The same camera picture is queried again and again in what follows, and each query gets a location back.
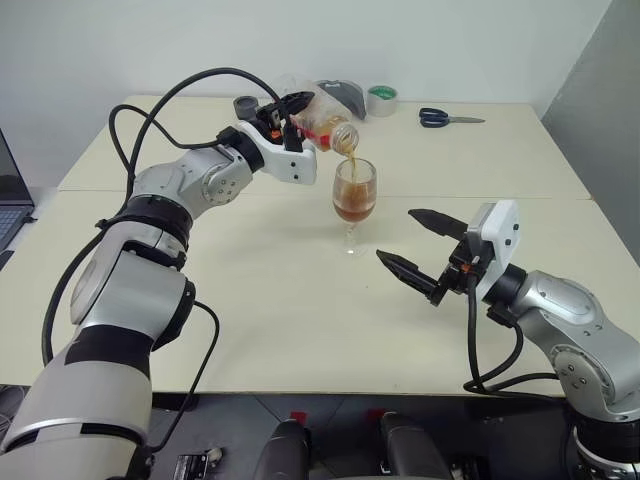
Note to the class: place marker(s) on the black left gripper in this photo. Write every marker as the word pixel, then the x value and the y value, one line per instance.
pixel 270 117

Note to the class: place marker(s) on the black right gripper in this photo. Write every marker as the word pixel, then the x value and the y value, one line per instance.
pixel 457 272

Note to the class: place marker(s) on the clear plastic tea bottle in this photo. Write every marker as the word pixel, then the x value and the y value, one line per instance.
pixel 320 114

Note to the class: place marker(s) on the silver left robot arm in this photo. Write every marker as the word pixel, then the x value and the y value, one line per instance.
pixel 115 300

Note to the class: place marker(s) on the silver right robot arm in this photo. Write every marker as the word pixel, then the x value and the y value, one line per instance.
pixel 565 310

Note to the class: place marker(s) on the clear wine glass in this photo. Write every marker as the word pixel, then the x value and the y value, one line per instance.
pixel 352 200

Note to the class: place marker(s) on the grey tape dispenser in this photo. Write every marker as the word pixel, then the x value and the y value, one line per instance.
pixel 346 95

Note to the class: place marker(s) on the small grey cup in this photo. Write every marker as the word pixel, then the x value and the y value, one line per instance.
pixel 245 105

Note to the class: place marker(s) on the silver tape roll green core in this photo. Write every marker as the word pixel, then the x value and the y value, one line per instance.
pixel 382 108

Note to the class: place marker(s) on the dark laptop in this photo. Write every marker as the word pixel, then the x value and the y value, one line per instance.
pixel 10 200

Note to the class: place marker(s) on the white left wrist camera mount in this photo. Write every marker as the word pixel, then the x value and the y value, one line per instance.
pixel 290 162

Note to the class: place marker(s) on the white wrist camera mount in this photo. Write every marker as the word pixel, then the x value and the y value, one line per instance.
pixel 290 162
pixel 502 235

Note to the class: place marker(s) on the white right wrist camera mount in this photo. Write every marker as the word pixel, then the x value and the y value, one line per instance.
pixel 502 235

